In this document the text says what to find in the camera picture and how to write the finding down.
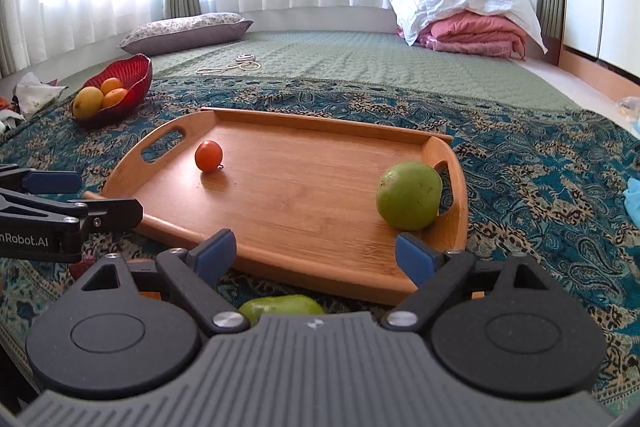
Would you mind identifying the wooden tray with handles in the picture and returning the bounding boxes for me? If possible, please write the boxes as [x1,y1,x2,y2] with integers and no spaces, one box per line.
[82,107,470,306]

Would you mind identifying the white cable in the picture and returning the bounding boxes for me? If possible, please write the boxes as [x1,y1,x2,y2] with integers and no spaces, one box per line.
[195,54,263,75]

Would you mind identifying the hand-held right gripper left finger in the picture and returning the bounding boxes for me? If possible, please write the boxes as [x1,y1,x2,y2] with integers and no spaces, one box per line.
[75,229,252,336]

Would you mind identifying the crumpled white plastic bag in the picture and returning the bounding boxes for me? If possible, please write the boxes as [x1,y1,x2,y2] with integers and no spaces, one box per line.
[0,72,68,132]

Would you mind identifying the small tangerine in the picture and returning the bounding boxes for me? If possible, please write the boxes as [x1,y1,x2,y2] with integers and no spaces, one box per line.
[195,140,224,172]

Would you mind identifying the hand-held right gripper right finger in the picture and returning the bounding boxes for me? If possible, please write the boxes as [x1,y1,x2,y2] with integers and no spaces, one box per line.
[382,231,556,335]

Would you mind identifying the blue cloth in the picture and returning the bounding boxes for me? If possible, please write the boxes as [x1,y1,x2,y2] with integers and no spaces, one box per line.
[622,188,640,228]

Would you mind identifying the red ribbed glass bowl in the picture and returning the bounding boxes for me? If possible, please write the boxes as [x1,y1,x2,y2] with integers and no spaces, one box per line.
[70,53,153,129]

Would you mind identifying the green quilted mat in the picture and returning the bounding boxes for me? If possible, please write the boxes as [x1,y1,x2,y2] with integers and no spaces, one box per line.
[60,29,581,112]

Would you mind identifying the teal paisley blanket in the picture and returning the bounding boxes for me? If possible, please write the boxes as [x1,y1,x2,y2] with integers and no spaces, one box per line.
[0,74,640,413]

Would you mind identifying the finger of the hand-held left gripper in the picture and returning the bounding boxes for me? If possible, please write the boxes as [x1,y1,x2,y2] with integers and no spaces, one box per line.
[0,188,145,234]
[0,164,84,196]

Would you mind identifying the yellow mango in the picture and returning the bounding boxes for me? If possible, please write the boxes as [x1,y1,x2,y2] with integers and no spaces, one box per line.
[72,87,105,120]

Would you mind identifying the folded pink blanket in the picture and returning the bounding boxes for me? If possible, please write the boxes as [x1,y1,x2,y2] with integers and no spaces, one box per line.
[397,12,528,60]

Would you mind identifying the floral grey pillow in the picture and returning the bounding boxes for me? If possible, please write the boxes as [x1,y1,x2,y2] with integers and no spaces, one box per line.
[119,13,255,56]

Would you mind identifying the round green apple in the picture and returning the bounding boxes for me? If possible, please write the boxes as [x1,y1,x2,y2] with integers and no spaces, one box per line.
[376,162,444,229]
[237,294,326,328]

